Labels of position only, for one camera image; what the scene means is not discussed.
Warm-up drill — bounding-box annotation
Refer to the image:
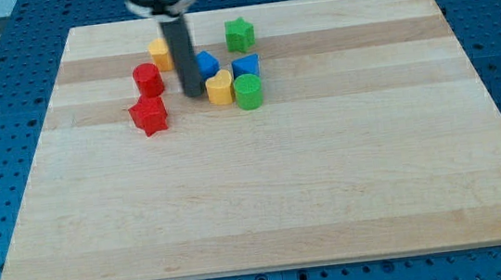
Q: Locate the blue triangle block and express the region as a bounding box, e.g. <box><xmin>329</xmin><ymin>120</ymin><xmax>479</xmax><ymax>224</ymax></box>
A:
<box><xmin>231</xmin><ymin>54</ymin><xmax>261</xmax><ymax>79</ymax></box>

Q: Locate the blue cube block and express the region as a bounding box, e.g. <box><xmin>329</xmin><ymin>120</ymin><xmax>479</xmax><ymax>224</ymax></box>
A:
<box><xmin>196</xmin><ymin>51</ymin><xmax>221</xmax><ymax>81</ymax></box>

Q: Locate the green cylinder block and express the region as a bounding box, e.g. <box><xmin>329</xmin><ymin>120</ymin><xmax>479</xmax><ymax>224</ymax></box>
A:
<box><xmin>234</xmin><ymin>74</ymin><xmax>263</xmax><ymax>110</ymax></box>

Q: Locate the yellow heart block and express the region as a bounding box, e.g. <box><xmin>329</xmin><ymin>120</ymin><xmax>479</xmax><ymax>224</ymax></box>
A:
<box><xmin>205</xmin><ymin>70</ymin><xmax>235</xmax><ymax>106</ymax></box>

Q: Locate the red star block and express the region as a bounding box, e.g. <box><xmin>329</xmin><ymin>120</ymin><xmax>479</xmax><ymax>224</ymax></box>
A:
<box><xmin>128</xmin><ymin>96</ymin><xmax>168</xmax><ymax>137</ymax></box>

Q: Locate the wooden board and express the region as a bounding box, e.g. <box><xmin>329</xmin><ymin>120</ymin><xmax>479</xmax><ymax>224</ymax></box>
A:
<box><xmin>0</xmin><ymin>0</ymin><xmax>501</xmax><ymax>280</ymax></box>

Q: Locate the green star block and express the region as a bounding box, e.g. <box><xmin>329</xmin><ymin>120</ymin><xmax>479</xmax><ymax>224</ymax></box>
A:
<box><xmin>225</xmin><ymin>17</ymin><xmax>255</xmax><ymax>53</ymax></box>

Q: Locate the red cylinder block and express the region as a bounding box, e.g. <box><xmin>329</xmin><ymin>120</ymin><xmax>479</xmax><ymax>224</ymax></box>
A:
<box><xmin>133</xmin><ymin>63</ymin><xmax>165</xmax><ymax>97</ymax></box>

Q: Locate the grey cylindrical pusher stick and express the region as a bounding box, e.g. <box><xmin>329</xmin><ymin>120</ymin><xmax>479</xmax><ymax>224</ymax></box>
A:
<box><xmin>160</xmin><ymin>15</ymin><xmax>203</xmax><ymax>98</ymax></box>

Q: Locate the yellow hexagon block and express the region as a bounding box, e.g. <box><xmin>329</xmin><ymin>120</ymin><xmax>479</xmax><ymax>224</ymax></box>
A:
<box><xmin>148</xmin><ymin>38</ymin><xmax>173</xmax><ymax>72</ymax></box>

